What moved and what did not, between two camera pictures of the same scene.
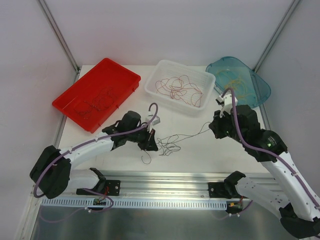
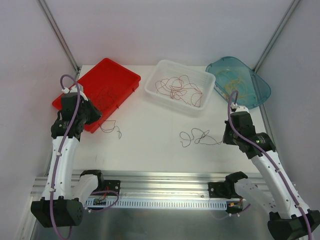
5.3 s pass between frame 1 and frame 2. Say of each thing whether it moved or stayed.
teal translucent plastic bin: stayed
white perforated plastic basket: stayed
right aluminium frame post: stayed
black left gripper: moved
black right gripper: moved
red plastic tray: stayed
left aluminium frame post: stayed
